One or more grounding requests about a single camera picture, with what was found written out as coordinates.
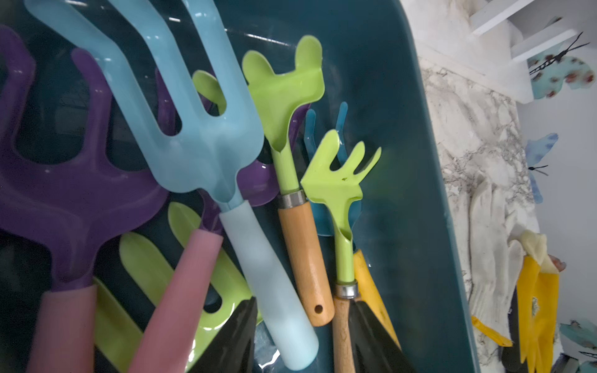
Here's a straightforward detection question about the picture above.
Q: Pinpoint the green fork wooden handle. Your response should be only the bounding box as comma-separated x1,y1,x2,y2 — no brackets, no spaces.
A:
93,202,252,372

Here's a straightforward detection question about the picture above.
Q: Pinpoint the light blue fork rake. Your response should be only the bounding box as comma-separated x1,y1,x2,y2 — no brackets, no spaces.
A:
25,1,319,371

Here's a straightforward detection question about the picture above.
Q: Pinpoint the teal rake yellow handle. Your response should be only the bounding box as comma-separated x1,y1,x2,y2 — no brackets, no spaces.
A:
303,102,400,347

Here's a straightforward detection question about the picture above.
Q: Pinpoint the green rake wooden handle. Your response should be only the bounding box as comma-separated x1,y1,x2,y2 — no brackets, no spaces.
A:
242,35,335,327
301,130,382,372

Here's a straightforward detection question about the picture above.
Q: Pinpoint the teal plastic storage box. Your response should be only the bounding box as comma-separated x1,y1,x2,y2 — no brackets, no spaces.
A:
0,0,481,373

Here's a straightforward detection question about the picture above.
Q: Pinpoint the purple rake pink handle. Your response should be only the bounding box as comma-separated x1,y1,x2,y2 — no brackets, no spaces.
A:
127,69,311,373

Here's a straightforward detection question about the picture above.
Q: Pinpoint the purple fork pink handle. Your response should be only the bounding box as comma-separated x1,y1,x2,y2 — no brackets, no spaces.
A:
1,26,167,372

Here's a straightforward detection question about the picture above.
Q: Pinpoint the white tiered plant stand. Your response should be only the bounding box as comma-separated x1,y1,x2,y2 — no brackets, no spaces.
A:
469,1,596,62

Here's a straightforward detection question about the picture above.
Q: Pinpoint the white knit glove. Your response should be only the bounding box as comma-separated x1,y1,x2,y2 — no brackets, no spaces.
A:
469,177,547,347

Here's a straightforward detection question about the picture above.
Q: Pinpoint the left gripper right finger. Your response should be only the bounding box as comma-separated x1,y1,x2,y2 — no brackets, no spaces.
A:
348,301,415,373

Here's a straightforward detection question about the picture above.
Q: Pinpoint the yellow black work glove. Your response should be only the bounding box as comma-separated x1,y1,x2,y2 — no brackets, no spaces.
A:
502,230,566,372

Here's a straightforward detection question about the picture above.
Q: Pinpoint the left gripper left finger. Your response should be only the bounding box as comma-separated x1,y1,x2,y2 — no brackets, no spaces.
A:
190,297,258,373

